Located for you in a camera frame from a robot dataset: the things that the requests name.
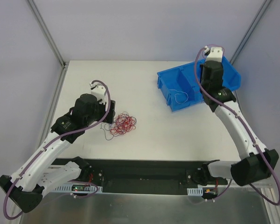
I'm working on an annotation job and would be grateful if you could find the red blue wire bundle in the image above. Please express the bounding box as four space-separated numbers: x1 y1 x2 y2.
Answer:
99 111 138 141

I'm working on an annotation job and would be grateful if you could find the white wire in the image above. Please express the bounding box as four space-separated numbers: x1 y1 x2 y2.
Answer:
169 89 189 104

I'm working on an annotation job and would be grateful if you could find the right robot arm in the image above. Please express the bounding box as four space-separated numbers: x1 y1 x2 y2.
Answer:
199 61 279 186

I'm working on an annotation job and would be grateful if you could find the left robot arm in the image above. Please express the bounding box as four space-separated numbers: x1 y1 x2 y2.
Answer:
0 92 115 220

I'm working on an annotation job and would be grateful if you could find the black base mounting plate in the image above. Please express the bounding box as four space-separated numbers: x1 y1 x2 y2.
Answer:
56 158 231 194

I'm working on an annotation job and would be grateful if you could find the blue divided plastic bin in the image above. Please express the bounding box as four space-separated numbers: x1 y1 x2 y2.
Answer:
157 57 241 112

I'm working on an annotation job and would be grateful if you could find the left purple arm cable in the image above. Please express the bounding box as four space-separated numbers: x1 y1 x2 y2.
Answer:
3 79 112 220

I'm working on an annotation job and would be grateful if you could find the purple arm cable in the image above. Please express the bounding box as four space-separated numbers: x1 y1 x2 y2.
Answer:
193 44 280 206
3 79 112 220

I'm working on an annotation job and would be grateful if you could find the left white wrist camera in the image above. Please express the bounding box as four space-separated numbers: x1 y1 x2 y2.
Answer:
90 83 107 104

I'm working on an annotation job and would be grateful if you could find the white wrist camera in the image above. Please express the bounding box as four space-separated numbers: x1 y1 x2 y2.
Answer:
90 83 107 104
203 46 224 63

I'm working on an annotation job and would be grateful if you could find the left white cable duct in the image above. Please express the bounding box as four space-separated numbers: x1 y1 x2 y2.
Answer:
52 183 103 194

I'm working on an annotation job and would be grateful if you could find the white cable duct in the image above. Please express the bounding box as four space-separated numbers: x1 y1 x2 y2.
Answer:
187 187 203 196
52 183 103 194

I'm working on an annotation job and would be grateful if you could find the right white cable duct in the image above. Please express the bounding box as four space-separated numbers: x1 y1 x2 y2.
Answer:
187 187 203 196

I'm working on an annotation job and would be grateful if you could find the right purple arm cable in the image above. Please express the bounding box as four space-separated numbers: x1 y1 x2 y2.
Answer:
193 44 280 206

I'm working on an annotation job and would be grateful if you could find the left aluminium frame post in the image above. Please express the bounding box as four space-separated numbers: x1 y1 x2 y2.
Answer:
26 0 67 68

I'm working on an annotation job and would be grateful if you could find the aluminium frame post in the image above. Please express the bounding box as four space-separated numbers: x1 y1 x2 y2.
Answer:
230 0 273 65
26 0 67 68

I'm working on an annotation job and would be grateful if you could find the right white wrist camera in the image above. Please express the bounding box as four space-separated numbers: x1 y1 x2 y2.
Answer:
203 46 224 63

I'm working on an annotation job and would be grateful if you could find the right aluminium frame post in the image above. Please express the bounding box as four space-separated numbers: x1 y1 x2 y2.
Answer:
230 0 273 65

